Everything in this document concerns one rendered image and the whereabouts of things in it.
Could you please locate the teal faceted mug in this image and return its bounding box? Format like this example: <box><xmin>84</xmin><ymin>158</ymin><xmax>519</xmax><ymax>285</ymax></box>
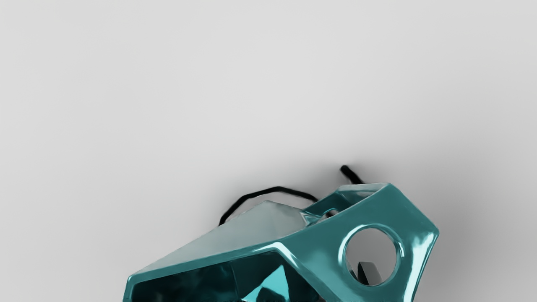
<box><xmin>123</xmin><ymin>182</ymin><xmax>440</xmax><ymax>302</ymax></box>

